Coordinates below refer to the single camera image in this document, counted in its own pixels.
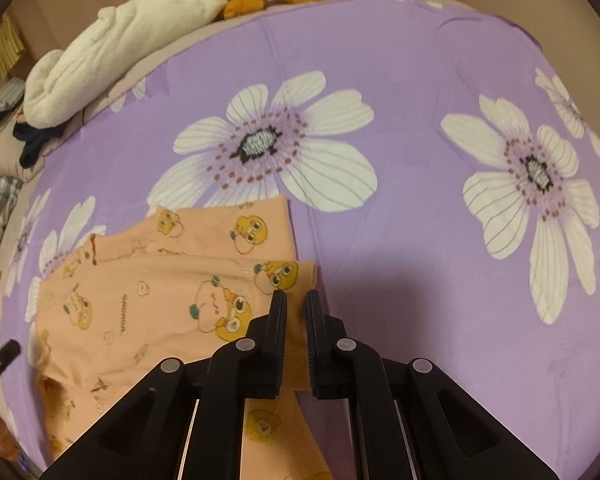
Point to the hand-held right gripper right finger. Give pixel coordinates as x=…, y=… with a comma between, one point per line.
x=320, y=340

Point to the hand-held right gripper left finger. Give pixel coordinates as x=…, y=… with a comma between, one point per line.
x=281, y=330

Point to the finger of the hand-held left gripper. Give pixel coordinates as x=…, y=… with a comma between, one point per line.
x=2, y=356

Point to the orange printed baby shirt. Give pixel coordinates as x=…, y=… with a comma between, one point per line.
x=130, y=300

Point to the dark navy cloth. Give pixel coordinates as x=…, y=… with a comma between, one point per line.
x=30, y=150

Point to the purple floral bed sheet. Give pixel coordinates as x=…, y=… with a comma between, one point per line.
x=405, y=110

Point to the striped grey pillow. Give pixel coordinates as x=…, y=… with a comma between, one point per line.
x=5, y=95

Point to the yellow fringed cloth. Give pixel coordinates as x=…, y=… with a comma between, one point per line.
x=5, y=45

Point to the white plush goose toy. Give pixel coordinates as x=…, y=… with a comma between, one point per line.
x=105, y=50

